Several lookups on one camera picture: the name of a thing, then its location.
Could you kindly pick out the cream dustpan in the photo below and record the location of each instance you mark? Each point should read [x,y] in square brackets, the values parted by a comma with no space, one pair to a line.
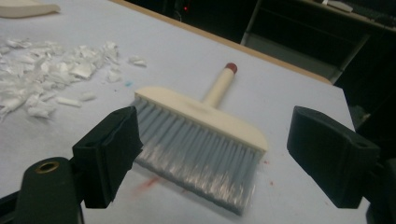
[26,7]

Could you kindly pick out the dark metal shelf rack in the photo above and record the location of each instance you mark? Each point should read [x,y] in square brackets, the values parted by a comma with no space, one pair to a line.
[305,40]

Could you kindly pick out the pile of white paper scraps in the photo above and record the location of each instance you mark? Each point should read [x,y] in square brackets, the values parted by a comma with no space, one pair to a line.
[46,74]

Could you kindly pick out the white paper scrap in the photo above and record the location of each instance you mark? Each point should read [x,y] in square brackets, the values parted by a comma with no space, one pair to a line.
[137,60]

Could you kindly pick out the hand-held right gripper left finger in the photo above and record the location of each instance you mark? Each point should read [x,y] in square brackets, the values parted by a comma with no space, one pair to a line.
[109,149]

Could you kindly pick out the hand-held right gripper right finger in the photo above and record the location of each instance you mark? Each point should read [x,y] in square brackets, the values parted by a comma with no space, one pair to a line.
[330,152]

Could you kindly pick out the cream hand brush grey bristles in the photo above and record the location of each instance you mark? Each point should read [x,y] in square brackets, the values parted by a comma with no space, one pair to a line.
[199,137]

